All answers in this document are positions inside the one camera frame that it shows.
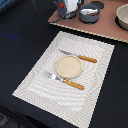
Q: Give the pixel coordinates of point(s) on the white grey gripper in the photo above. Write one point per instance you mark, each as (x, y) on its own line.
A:
(73, 5)

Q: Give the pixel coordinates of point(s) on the grey pot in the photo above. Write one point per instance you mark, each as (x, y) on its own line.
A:
(89, 18)
(62, 12)

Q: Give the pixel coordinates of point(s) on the grey pot on stove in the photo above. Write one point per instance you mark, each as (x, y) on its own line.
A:
(89, 18)

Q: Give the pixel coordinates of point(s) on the black stove burner back-right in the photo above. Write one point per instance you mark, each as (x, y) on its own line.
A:
(98, 4)

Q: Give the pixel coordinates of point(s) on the brown toy stove board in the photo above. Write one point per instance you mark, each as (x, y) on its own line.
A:
(104, 27)

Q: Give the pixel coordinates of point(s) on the beige bowl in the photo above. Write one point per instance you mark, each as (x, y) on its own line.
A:
(122, 16)

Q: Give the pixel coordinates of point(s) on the round wooden plate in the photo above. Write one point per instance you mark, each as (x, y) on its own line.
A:
(68, 66)

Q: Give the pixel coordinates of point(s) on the woven grey placemat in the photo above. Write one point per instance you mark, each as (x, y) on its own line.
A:
(68, 103)

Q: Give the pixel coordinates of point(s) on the toy knife wooden handle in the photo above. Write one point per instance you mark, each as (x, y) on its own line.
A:
(79, 56)

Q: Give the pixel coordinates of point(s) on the toy fork wooden handle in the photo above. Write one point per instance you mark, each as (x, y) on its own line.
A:
(54, 77)

